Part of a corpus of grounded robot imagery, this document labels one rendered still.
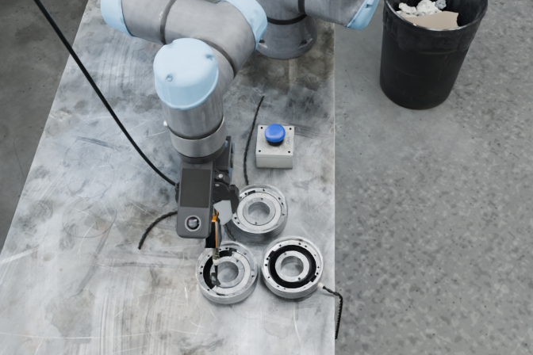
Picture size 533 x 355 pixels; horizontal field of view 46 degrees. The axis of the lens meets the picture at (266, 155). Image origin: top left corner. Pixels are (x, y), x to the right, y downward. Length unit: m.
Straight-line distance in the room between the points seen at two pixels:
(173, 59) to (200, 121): 0.09
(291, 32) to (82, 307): 0.70
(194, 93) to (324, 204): 0.51
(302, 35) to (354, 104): 1.01
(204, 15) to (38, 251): 0.59
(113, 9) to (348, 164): 1.46
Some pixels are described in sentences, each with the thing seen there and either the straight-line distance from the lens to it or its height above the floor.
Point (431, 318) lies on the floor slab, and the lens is 1.98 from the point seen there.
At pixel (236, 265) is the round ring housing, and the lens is 1.09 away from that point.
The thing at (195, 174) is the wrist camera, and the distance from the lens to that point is 0.86.
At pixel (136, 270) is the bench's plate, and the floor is 0.80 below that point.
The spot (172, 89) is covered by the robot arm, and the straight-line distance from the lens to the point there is 0.73.
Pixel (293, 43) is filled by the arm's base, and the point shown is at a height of 0.84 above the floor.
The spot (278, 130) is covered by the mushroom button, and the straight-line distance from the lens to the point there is 1.18.
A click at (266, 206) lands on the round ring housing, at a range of 1.15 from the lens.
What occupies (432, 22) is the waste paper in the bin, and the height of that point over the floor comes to 0.34.
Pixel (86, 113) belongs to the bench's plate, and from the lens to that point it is 1.38.
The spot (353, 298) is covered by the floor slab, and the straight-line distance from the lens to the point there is 1.97.
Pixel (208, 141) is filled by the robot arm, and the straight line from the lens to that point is 0.81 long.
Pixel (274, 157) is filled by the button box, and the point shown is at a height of 0.84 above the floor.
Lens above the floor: 1.80
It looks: 54 degrees down
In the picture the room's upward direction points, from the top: 3 degrees counter-clockwise
